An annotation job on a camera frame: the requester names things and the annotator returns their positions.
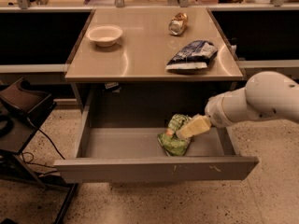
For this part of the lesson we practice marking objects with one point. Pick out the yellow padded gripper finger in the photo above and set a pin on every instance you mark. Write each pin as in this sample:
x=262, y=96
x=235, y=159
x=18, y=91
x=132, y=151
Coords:
x=197, y=125

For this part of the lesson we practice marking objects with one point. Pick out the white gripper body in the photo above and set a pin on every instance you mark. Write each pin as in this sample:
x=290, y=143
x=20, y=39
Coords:
x=215, y=113

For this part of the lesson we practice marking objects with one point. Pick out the green jalapeno chip bag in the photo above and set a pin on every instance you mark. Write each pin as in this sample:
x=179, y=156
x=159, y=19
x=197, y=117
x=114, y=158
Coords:
x=172, y=145

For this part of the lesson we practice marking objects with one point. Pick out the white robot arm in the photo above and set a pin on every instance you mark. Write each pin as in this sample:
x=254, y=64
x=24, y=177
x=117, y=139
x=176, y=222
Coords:
x=266, y=95

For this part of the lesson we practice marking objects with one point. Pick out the blue chip bag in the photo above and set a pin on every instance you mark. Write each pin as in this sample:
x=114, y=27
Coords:
x=194, y=56

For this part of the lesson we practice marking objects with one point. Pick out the steel counter cabinet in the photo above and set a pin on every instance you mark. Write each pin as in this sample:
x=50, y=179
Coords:
x=146, y=46

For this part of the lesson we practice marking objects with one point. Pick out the grey open drawer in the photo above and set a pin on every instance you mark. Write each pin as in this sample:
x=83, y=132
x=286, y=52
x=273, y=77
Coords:
x=117, y=142

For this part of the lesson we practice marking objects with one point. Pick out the gold soda can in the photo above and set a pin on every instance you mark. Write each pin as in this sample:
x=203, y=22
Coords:
x=178, y=24

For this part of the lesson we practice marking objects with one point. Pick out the white bowl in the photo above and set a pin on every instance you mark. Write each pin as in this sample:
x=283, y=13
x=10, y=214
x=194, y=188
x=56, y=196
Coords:
x=104, y=35

